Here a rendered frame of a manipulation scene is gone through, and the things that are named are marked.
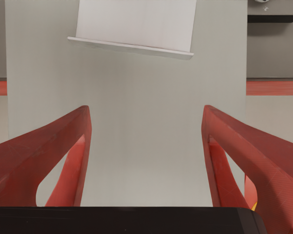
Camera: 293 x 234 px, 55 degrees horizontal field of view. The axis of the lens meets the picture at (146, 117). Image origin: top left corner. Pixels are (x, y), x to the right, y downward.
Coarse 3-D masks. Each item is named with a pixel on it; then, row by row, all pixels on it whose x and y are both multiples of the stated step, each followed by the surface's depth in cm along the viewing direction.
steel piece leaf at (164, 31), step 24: (96, 0) 21; (120, 0) 21; (144, 0) 21; (168, 0) 21; (192, 0) 21; (96, 24) 21; (120, 24) 21; (144, 24) 21; (168, 24) 21; (192, 24) 21; (96, 48) 21; (120, 48) 20; (144, 48) 19; (168, 48) 21
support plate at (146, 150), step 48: (48, 0) 21; (240, 0) 21; (48, 48) 21; (192, 48) 21; (240, 48) 21; (48, 96) 21; (96, 96) 21; (144, 96) 21; (192, 96) 21; (240, 96) 21; (96, 144) 21; (144, 144) 21; (192, 144) 21; (48, 192) 21; (96, 192) 22; (144, 192) 22; (192, 192) 22
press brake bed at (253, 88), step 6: (0, 84) 45; (6, 84) 45; (246, 84) 45; (252, 84) 45; (258, 84) 45; (264, 84) 45; (270, 84) 45; (276, 84) 45; (282, 84) 45; (288, 84) 45; (0, 90) 64; (6, 90) 64; (246, 90) 65; (252, 90) 65; (258, 90) 65; (264, 90) 65; (270, 90) 65; (276, 90) 65; (282, 90) 65; (288, 90) 65
